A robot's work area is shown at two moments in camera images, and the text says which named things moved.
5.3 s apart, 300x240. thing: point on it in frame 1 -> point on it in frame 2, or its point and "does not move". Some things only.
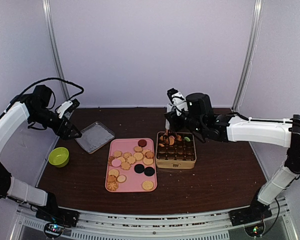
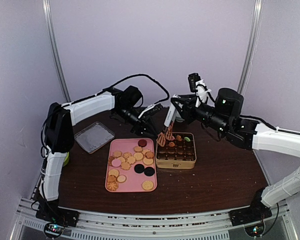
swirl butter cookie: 112,186 does not move
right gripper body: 176,125 -> 188,116
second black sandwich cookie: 139,168 does not move
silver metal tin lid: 94,137 does not move
